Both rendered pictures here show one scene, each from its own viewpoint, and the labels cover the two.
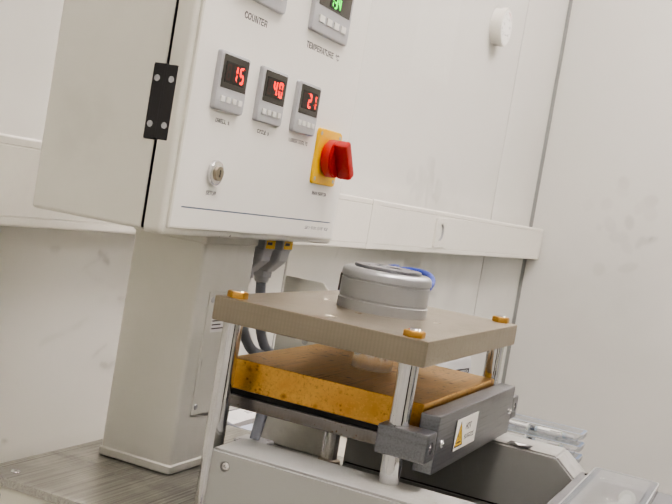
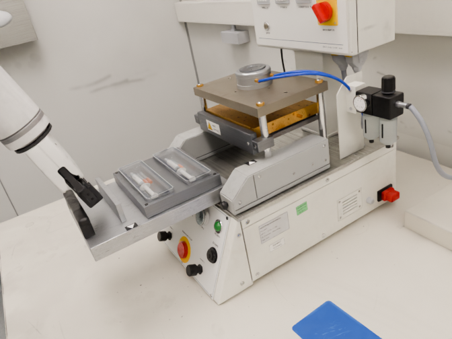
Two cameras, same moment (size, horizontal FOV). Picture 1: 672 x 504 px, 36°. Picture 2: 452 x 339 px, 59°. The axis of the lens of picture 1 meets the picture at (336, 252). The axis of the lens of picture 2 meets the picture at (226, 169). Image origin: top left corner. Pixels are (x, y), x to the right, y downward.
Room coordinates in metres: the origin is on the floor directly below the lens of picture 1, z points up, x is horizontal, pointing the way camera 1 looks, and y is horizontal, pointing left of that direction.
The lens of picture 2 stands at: (1.40, -0.78, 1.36)
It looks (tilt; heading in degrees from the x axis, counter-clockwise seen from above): 27 degrees down; 131
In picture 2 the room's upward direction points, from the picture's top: 12 degrees counter-clockwise
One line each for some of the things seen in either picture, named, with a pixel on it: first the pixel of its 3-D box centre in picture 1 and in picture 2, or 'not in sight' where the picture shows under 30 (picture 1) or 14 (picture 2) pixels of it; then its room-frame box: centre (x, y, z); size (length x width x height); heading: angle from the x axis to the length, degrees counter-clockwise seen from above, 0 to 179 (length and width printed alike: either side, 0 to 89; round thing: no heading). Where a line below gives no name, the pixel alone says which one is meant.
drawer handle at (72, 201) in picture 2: not in sight; (77, 212); (0.73, -0.46, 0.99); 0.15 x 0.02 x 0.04; 157
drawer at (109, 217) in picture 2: not in sight; (145, 192); (0.78, -0.33, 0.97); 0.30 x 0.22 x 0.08; 67
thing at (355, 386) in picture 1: (377, 359); (259, 103); (0.91, -0.05, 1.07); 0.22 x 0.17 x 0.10; 157
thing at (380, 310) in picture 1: (352, 331); (272, 92); (0.93, -0.03, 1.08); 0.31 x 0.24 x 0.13; 157
